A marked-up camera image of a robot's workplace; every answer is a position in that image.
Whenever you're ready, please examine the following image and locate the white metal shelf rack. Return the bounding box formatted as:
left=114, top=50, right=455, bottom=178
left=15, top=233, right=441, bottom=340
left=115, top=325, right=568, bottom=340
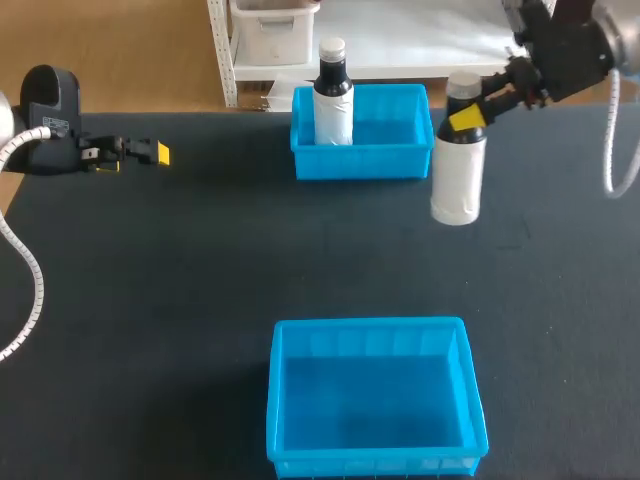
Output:
left=206, top=0, right=527, bottom=109

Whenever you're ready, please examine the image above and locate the blue plastic bin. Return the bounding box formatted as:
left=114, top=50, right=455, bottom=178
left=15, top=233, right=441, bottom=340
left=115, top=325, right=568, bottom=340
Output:
left=265, top=315, right=490, bottom=480
left=290, top=83, right=434, bottom=182

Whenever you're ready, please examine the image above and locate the white cable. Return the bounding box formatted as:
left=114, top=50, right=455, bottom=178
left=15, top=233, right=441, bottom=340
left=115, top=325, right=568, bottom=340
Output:
left=0, top=125, right=53, bottom=364
left=601, top=68, right=640, bottom=199

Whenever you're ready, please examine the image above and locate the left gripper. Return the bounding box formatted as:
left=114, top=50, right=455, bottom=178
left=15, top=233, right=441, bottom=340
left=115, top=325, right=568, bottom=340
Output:
left=8, top=64, right=174, bottom=177

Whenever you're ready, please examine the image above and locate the white bottle with dark neck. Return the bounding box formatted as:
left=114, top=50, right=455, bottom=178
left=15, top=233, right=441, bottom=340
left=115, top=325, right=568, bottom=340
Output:
left=312, top=37, right=356, bottom=148
left=430, top=71, right=488, bottom=227

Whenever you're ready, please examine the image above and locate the white plastic storage box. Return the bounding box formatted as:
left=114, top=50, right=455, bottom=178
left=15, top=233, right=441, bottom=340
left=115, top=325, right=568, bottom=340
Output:
left=228, top=0, right=321, bottom=67

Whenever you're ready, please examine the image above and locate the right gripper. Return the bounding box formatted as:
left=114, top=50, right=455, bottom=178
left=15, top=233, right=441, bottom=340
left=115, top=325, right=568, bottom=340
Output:
left=448, top=0, right=619, bottom=145

